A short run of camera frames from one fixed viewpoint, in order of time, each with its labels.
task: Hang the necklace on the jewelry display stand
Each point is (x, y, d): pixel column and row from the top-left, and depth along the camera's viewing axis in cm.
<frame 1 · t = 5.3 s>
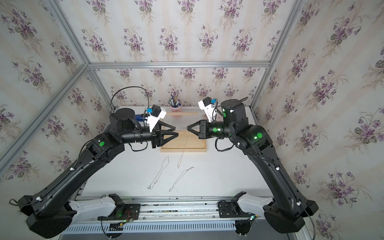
left hand: (177, 133, 57), fingers open
right hand: (190, 129, 56), fingers closed
wooden jewelry display stand: (194, 144, 103), on the table
pink pen cup: (179, 106, 110), point 11 cm above the table
left silver necklace: (164, 163, 92), on the table
middle silver necklace: (183, 173, 88), on the table

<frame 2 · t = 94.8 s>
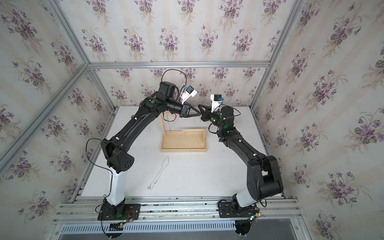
left hand: (200, 114, 70), fingers closed
right hand: (201, 106, 79), fingers closed
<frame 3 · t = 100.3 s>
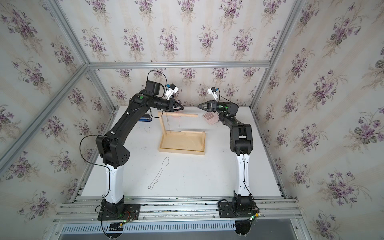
left hand: (184, 108, 79), fingers closed
right hand: (201, 110, 87), fingers open
pink calculator: (211, 118, 113), point 3 cm above the table
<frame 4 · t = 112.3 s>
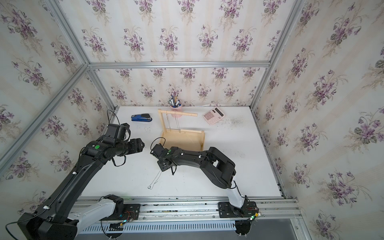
left hand: (141, 146, 75), fingers open
right hand: (167, 164, 88), fingers open
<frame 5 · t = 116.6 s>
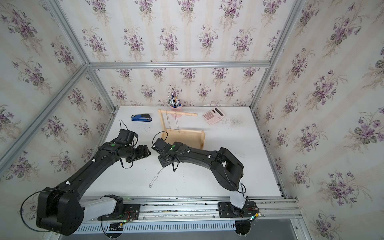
left hand: (147, 154, 83), fingers open
right hand: (167, 159, 85), fingers closed
